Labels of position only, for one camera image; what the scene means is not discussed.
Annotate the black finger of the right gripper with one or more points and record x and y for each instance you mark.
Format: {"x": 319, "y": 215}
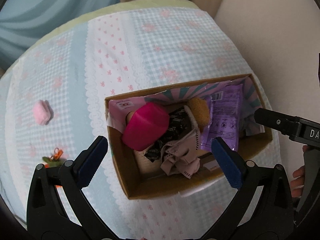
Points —
{"x": 285, "y": 124}

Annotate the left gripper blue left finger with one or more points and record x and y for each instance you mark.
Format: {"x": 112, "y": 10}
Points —
{"x": 89, "y": 160}

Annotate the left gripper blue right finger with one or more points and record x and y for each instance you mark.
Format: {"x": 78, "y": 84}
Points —
{"x": 229, "y": 161}

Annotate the orange plush fruit toy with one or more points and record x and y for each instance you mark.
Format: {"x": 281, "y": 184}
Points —
{"x": 53, "y": 163}

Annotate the purple plastic packet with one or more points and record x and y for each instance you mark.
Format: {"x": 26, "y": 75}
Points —
{"x": 224, "y": 117}

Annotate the dusty pink knitted cloth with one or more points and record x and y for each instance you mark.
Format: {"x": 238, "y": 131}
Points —
{"x": 182, "y": 157}

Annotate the black patterned cloth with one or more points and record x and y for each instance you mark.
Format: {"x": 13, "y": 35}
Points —
{"x": 181, "y": 123}

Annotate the pink fluffy soft roll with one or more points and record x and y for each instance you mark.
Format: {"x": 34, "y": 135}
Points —
{"x": 42, "y": 112}

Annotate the magenta soft block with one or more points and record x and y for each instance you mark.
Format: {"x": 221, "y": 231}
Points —
{"x": 146, "y": 125}

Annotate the beige soft pouch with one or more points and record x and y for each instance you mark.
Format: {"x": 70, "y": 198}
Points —
{"x": 147, "y": 168}

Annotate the person's right hand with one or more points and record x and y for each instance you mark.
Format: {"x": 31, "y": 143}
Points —
{"x": 297, "y": 184}

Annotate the blue checkered bed cover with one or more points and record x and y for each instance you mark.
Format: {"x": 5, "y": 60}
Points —
{"x": 74, "y": 71}

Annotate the cardboard box with pink lining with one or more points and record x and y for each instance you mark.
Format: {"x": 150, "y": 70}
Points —
{"x": 253, "y": 138}

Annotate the light blue curtain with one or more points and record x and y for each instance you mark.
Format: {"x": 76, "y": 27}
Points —
{"x": 24, "y": 22}

